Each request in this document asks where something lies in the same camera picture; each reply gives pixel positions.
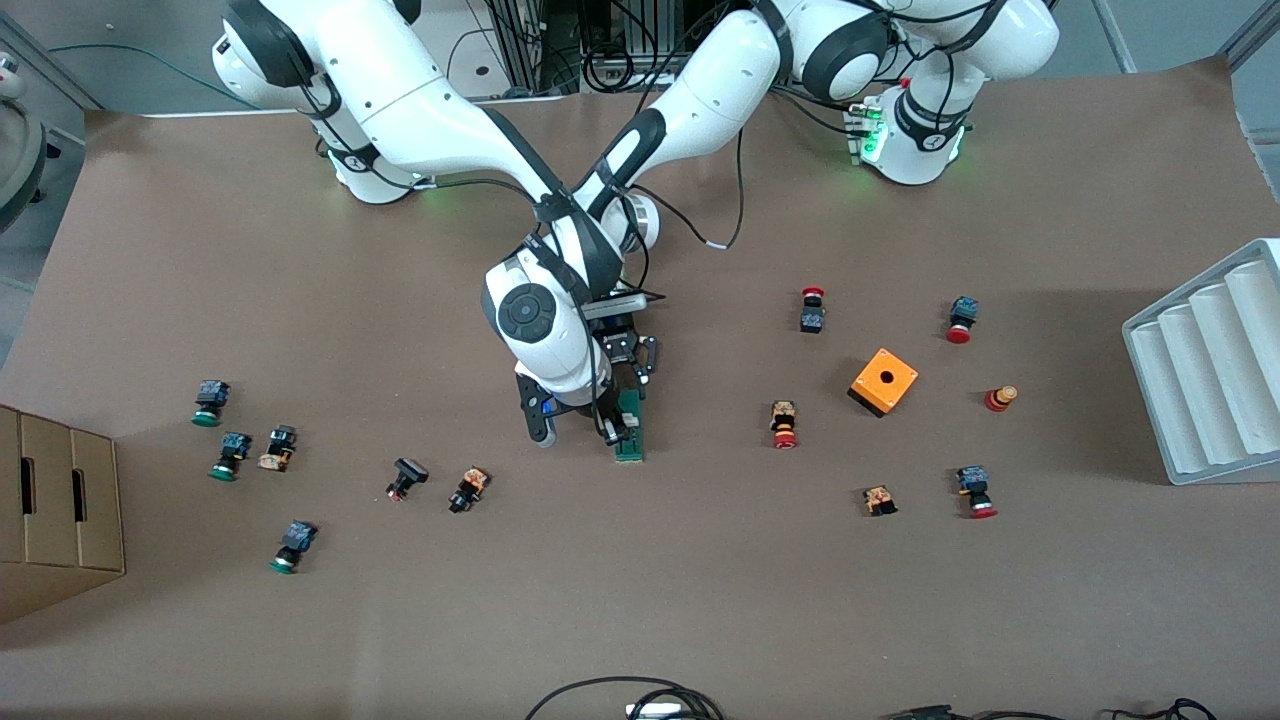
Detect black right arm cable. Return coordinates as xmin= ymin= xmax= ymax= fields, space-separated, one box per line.
xmin=330 ymin=90 xmax=611 ymax=301

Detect red mushroom pushbutton blue block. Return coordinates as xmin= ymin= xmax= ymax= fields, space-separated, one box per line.
xmin=944 ymin=295 xmax=981 ymax=346
xmin=954 ymin=464 xmax=1000 ymax=521

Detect green mushroom pushbutton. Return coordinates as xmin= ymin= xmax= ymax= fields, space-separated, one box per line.
xmin=191 ymin=379 xmax=233 ymax=429
xmin=207 ymin=431 xmax=254 ymax=483
xmin=267 ymin=519 xmax=320 ymax=576

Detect brown cardboard box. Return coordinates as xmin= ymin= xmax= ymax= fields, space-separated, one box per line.
xmin=0 ymin=404 xmax=128 ymax=627

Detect black switch orange contact block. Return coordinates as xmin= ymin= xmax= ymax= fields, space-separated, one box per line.
xmin=256 ymin=424 xmax=300 ymax=474
xmin=447 ymin=465 xmax=493 ymax=516

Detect green floor cable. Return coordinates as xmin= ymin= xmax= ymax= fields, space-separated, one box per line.
xmin=45 ymin=43 xmax=233 ymax=111

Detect black square pushbutton red contacts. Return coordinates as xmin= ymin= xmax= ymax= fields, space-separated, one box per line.
xmin=384 ymin=456 xmax=431 ymax=503

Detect grey frame post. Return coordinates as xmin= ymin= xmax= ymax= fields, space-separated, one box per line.
xmin=1088 ymin=0 xmax=1138 ymax=74
xmin=1218 ymin=8 xmax=1280 ymax=73

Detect black cable with connector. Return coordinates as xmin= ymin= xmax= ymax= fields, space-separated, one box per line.
xmin=880 ymin=698 xmax=1221 ymax=720

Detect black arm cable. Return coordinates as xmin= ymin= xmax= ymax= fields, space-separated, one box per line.
xmin=615 ymin=100 xmax=747 ymax=246
xmin=330 ymin=90 xmax=611 ymax=301

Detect black looped cable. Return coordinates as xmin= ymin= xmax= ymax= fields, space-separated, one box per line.
xmin=525 ymin=677 xmax=726 ymax=720

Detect orange button enclosure box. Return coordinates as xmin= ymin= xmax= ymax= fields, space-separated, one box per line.
xmin=846 ymin=346 xmax=921 ymax=420

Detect black equipment rack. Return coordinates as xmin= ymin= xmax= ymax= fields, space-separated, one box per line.
xmin=485 ymin=0 xmax=741 ymax=96

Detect green load switch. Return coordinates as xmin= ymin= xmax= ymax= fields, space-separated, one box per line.
xmin=612 ymin=388 xmax=648 ymax=464

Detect white ridged tray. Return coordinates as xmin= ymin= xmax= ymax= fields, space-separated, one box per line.
xmin=1120 ymin=238 xmax=1280 ymax=487

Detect grey round pedestal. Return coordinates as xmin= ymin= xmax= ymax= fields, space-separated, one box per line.
xmin=0 ymin=50 xmax=49 ymax=236

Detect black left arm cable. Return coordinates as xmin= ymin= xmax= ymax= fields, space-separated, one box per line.
xmin=615 ymin=100 xmax=747 ymax=246

